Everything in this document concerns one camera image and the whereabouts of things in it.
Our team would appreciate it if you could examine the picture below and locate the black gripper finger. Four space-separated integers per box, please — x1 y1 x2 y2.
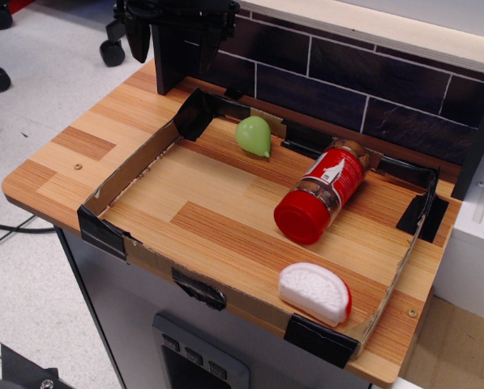
199 23 228 74
126 16 151 63

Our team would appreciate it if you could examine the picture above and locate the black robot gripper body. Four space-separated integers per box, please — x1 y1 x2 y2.
114 0 240 30

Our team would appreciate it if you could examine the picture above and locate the red-capped basil spice bottle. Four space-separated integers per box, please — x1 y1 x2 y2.
273 139 370 245

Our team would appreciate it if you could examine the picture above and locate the cardboard fence with black tape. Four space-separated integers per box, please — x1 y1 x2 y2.
78 89 441 367

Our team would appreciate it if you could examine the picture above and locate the black office chair base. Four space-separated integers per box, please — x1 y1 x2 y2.
99 19 126 67

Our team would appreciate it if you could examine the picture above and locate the green toy pear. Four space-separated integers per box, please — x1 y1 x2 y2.
235 116 272 158

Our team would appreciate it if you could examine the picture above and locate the dark brick-pattern backsplash panel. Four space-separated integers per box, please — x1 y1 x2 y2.
152 0 484 200

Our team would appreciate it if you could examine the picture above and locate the white and red toy slice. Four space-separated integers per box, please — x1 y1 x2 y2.
278 263 352 327

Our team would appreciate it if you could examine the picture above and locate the grey cabinet control panel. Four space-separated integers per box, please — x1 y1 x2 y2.
152 314 251 389

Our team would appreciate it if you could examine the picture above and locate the white side cabinet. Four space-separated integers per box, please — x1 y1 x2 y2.
434 155 484 318

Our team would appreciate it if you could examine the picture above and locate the black floor cable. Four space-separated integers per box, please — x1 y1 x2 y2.
0 213 57 254

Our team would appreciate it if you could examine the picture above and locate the black metal bracket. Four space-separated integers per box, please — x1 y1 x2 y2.
0 343 71 389

